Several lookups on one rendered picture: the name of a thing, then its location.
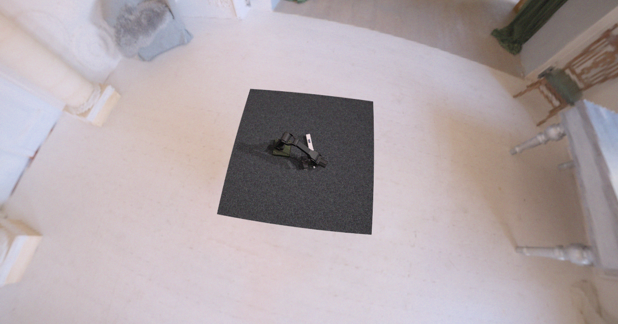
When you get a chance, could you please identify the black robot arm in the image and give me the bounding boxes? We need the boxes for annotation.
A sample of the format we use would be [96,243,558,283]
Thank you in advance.
[274,132,328,168]

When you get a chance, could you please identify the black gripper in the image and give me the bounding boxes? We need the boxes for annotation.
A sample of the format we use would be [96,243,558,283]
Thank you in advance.
[302,161,319,169]

